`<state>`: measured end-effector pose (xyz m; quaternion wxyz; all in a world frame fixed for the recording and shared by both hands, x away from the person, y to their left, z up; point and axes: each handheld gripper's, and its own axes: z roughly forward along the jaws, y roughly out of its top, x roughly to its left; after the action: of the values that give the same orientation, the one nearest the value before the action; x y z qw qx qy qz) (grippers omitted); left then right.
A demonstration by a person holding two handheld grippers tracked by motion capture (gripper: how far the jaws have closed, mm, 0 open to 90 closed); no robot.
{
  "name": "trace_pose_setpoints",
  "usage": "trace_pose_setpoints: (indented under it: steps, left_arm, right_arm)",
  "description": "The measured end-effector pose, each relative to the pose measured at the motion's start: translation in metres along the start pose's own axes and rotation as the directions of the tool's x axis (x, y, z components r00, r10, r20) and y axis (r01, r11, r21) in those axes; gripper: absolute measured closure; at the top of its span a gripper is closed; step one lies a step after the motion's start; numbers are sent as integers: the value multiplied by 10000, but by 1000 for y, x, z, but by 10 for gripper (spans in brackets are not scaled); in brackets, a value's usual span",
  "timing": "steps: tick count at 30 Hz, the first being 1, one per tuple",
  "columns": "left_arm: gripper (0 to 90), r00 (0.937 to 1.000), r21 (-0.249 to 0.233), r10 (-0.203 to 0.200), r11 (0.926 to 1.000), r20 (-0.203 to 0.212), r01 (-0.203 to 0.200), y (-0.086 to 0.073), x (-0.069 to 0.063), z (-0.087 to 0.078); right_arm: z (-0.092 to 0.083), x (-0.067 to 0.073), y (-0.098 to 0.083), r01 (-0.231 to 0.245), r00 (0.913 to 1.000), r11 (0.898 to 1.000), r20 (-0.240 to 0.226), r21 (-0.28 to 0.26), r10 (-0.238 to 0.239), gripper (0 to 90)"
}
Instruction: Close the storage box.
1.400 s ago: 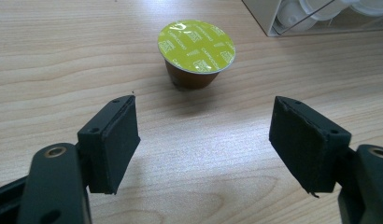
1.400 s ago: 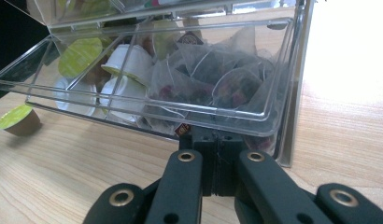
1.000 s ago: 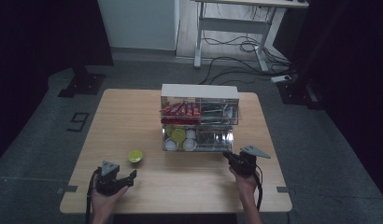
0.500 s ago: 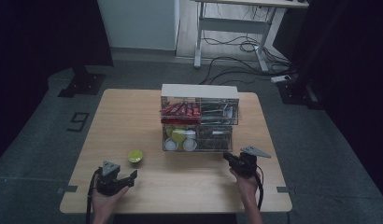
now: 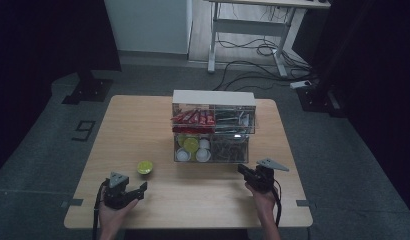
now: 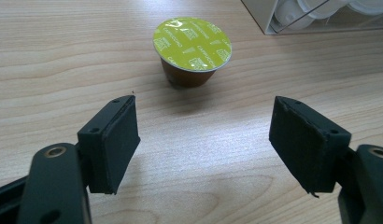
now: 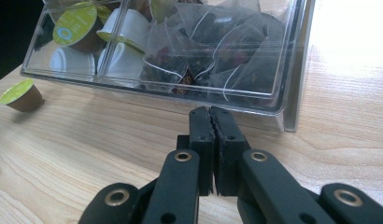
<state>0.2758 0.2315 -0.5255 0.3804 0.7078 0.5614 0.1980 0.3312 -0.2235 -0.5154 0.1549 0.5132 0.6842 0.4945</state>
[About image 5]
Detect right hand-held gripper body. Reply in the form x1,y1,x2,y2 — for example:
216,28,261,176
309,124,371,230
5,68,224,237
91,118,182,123
254,157,290,193

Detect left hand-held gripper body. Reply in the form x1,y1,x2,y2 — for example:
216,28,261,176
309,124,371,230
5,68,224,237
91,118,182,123
103,171,134,210

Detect clear organizer with white top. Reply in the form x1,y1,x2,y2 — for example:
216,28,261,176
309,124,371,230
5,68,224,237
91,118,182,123
171,89,257,164

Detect person's left hand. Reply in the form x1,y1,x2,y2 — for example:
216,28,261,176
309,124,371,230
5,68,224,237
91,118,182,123
99,193,139,229

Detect person's right hand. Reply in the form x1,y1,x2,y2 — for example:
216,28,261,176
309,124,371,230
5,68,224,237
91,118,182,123
244,183,280,216

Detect pile of dark tea bags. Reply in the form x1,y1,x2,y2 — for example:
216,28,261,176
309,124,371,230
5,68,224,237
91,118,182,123
209,134,249,163

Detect grey tape strip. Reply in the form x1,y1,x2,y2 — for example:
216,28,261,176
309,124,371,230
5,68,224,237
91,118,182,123
295,199,317,208
61,198,84,208

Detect pile of dark stick packets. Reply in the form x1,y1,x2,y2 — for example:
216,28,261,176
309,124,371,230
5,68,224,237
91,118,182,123
214,111,252,134

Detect row of red stick packets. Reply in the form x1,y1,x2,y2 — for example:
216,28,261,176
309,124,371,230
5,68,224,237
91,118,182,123
171,109,217,134

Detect black tape floor marker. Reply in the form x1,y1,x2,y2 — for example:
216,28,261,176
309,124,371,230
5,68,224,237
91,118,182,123
71,119,96,142

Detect black stand base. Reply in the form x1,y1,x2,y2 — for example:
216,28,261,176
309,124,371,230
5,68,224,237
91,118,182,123
296,84,347,118
61,69,114,105

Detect white power strip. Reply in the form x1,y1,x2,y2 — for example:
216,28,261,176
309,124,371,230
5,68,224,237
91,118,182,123
289,79,312,90

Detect dark curtain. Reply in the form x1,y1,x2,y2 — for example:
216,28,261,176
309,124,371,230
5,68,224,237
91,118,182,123
309,0,410,218
0,0,122,176

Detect white cabinet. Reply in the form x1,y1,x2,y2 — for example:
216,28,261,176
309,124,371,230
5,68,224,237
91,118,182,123
103,0,193,56

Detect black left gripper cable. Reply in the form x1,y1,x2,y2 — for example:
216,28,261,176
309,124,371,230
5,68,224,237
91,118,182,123
91,181,109,240

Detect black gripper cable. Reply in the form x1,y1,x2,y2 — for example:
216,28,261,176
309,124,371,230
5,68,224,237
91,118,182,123
272,179,283,228
91,181,109,240

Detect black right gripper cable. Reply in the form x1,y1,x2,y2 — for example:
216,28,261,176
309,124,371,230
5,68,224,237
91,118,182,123
272,179,283,228

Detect black floor cables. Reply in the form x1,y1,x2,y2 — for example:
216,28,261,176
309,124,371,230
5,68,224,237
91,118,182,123
212,6,316,92

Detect white desk frame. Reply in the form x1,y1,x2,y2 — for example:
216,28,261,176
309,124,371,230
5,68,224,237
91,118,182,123
206,0,331,78

